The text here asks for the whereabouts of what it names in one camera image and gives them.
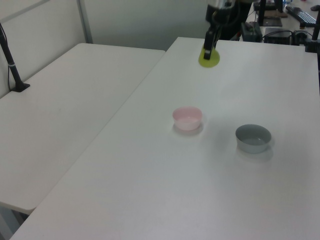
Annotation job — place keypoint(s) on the grey plastic bowl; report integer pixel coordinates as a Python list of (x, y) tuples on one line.
[(253, 138)]

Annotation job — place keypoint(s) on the black flat device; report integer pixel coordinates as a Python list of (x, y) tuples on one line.
[(277, 36)]

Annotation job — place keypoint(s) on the dark computer mouse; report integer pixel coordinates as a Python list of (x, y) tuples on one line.
[(315, 8)]

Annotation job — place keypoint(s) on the black equipment box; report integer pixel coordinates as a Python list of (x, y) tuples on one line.
[(251, 31)]

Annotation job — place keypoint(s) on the white side table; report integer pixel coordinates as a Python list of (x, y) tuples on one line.
[(62, 112)]

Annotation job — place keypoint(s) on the green pear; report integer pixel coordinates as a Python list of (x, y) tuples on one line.
[(213, 61)]

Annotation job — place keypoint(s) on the black clamped pole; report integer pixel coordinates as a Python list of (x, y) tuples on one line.
[(313, 37)]

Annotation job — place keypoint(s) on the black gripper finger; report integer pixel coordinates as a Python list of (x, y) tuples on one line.
[(215, 41), (208, 46)]

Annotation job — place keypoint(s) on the black computer keyboard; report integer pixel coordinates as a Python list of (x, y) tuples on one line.
[(301, 14)]

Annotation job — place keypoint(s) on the black stand with base plate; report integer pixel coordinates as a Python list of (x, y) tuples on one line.
[(265, 17)]

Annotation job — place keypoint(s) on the black Franka gripper body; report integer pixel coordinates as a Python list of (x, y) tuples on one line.
[(221, 3)]

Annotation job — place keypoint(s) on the black camera pole with base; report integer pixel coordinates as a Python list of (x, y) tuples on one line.
[(11, 65)]

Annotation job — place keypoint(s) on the pink plastic bowl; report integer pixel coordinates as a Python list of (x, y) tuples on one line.
[(187, 121)]

